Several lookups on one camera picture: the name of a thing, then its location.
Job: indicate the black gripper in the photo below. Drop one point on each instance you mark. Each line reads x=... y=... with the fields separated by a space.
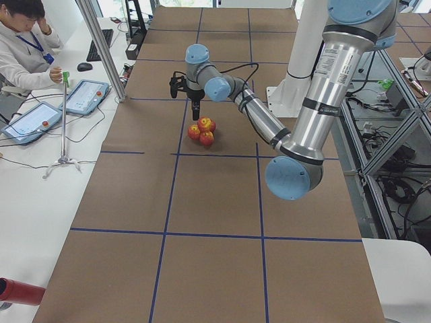
x=194 y=96

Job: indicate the lone red yellow apple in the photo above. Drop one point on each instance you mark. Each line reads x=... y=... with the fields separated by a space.
x=205 y=124

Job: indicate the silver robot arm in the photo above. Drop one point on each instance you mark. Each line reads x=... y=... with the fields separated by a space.
x=331 y=38

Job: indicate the person hand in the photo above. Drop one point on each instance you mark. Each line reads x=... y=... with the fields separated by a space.
x=56 y=74

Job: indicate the person raised hand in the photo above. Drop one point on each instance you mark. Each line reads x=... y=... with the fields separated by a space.
x=44 y=26

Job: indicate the far red yellow apple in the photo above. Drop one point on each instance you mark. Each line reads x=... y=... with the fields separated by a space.
x=194 y=132

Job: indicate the near red yellow apple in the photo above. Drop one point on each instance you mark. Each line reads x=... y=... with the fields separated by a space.
x=206 y=138

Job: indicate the near black orange adapter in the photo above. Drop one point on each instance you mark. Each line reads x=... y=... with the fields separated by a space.
x=127 y=70

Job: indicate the black desktop box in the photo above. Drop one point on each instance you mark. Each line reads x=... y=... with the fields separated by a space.
x=135 y=38

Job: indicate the far blue teach pendant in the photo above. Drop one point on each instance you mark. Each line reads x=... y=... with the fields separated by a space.
x=85 y=97

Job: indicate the blue teach pendant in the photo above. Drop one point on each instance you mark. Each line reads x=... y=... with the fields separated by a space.
x=85 y=97
x=33 y=124

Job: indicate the black computer mouse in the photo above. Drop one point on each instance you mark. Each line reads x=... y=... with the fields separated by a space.
x=84 y=66

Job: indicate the near blue teach pendant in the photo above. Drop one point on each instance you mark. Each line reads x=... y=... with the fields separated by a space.
x=33 y=124

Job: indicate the seated person white hoodie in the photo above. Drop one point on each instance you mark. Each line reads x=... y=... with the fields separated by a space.
x=26 y=53

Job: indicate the red water bottle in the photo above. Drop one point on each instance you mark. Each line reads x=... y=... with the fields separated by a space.
x=21 y=293

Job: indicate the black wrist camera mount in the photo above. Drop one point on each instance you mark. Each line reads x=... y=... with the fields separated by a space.
x=177 y=83

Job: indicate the green handled reacher stick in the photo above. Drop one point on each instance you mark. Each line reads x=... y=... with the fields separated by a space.
x=64 y=159

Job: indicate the aluminium frame post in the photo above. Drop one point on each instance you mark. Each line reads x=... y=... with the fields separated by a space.
x=93 y=25

